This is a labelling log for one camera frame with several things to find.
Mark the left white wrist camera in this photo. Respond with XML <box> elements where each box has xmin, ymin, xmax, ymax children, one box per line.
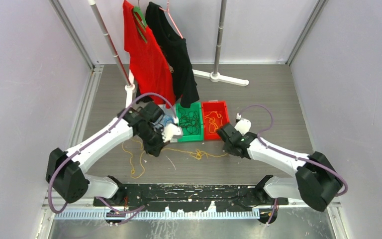
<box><xmin>162</xmin><ymin>123</ymin><xmax>184</xmax><ymax>142</ymax></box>

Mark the rack pole with base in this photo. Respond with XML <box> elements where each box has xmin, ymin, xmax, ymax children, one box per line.
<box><xmin>88</xmin><ymin>0</ymin><xmax>135</xmax><ymax>107</ymax></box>
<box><xmin>192</xmin><ymin>0</ymin><xmax>250</xmax><ymax>87</ymax></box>

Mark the green clothes hanger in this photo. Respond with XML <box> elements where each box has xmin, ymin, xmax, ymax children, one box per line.
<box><xmin>132</xmin><ymin>6</ymin><xmax>148</xmax><ymax>43</ymax></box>

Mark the red t-shirt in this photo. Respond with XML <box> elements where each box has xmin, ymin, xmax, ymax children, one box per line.
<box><xmin>122</xmin><ymin>0</ymin><xmax>176</xmax><ymax>105</ymax></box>

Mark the black t-shirt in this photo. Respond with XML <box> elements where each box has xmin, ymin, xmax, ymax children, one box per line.
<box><xmin>145</xmin><ymin>2</ymin><xmax>199</xmax><ymax>108</ymax></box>

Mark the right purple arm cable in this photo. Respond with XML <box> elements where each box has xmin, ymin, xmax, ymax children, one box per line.
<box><xmin>238</xmin><ymin>105</ymin><xmax>349</xmax><ymax>226</ymax></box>

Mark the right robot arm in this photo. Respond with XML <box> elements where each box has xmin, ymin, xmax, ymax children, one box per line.
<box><xmin>217</xmin><ymin>123</ymin><xmax>347</xmax><ymax>212</ymax></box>

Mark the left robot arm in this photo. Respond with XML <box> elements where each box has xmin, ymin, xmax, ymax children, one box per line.
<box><xmin>45</xmin><ymin>102</ymin><xmax>167</xmax><ymax>206</ymax></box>

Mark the left rack pole with base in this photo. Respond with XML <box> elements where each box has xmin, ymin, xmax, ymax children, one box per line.
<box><xmin>88</xmin><ymin>0</ymin><xmax>135</xmax><ymax>107</ymax></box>

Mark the white plastic bin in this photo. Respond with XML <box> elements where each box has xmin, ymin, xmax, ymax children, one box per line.
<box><xmin>150</xmin><ymin>105</ymin><xmax>179</xmax><ymax>144</ymax></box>

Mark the red plastic bin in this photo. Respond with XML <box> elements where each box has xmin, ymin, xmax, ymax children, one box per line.
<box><xmin>201</xmin><ymin>101</ymin><xmax>229</xmax><ymax>141</ymax></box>

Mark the pink clothes hanger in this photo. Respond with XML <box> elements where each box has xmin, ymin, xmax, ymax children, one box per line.
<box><xmin>160</xmin><ymin>0</ymin><xmax>185</xmax><ymax>39</ymax></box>

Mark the blue cable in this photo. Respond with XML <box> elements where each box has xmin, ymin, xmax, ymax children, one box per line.
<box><xmin>158</xmin><ymin>114</ymin><xmax>178</xmax><ymax>129</ymax></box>

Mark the white slotted cable duct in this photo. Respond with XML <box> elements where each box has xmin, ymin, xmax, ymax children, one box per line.
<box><xmin>54</xmin><ymin>208</ymin><xmax>260</xmax><ymax>220</ymax></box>

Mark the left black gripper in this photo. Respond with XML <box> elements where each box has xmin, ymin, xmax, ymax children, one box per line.
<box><xmin>137</xmin><ymin>125</ymin><xmax>170</xmax><ymax>156</ymax></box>

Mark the right rack pole with base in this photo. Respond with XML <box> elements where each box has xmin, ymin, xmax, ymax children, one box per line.
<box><xmin>192</xmin><ymin>0</ymin><xmax>250</xmax><ymax>87</ymax></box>

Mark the green plastic bin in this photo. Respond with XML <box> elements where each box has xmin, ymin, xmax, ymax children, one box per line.
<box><xmin>176</xmin><ymin>102</ymin><xmax>203</xmax><ymax>142</ymax></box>

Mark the yellow cable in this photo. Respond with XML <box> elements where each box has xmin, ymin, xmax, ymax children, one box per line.
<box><xmin>121</xmin><ymin>137</ymin><xmax>229</xmax><ymax>180</ymax></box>
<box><xmin>204</xmin><ymin>111</ymin><xmax>225</xmax><ymax>134</ymax></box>

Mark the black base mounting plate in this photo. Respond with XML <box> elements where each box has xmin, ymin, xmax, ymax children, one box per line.
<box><xmin>85</xmin><ymin>184</ymin><xmax>274</xmax><ymax>213</ymax></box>

